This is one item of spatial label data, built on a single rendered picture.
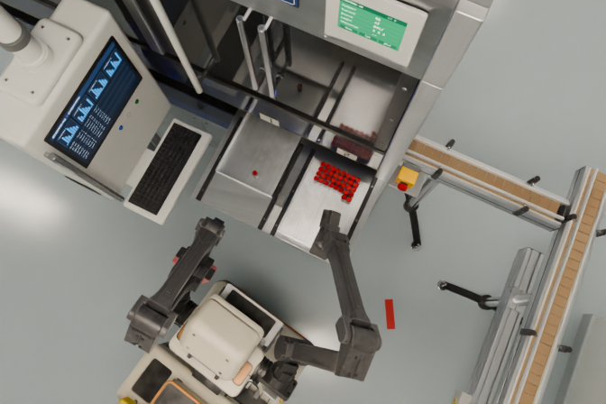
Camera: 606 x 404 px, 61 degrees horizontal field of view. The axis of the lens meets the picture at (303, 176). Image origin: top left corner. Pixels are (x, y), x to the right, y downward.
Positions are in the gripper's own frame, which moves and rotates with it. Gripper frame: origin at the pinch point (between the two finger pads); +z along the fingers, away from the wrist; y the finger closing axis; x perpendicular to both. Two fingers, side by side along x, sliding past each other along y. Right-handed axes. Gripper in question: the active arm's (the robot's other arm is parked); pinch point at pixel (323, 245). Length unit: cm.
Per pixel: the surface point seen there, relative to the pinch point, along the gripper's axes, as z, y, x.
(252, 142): 22, 28, 46
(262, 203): 21.4, 7.0, 30.3
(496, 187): 17, 54, -52
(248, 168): 21, 18, 43
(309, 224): 21.0, 7.7, 9.2
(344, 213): 21.1, 18.1, -1.8
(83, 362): 108, -103, 92
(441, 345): 108, -9, -79
